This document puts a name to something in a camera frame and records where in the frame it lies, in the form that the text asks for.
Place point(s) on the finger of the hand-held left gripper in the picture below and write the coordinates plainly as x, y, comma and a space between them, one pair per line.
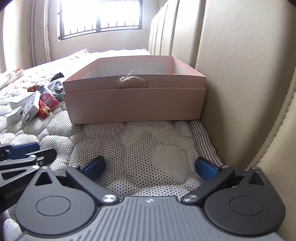
44, 156
23, 149

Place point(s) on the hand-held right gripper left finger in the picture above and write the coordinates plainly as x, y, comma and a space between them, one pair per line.
94, 167

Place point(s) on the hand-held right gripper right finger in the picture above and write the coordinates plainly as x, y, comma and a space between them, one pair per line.
205, 168

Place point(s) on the small white charger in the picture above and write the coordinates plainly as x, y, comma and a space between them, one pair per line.
15, 115

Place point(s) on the orange toy figure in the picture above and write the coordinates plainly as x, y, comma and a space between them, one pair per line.
34, 88

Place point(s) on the pink cardboard box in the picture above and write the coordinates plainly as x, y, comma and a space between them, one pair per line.
134, 104

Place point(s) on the small red box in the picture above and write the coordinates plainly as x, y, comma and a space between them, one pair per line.
44, 111

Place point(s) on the quilted bed cover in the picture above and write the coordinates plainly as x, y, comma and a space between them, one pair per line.
143, 148

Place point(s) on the pink tube with teal cap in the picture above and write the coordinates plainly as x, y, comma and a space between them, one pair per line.
49, 99

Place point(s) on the clear plastic bag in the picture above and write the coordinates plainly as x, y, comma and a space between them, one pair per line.
55, 86

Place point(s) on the white cloth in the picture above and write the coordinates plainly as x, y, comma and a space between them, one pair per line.
9, 78

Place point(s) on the small orange item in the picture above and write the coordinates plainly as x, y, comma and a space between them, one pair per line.
17, 70

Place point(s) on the black object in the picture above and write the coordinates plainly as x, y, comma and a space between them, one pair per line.
59, 76

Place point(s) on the beige padded headboard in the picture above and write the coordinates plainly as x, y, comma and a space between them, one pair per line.
242, 81

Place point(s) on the beige curtain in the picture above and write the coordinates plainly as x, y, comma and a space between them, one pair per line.
25, 34

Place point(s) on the barred window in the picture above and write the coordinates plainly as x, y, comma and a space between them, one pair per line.
101, 18

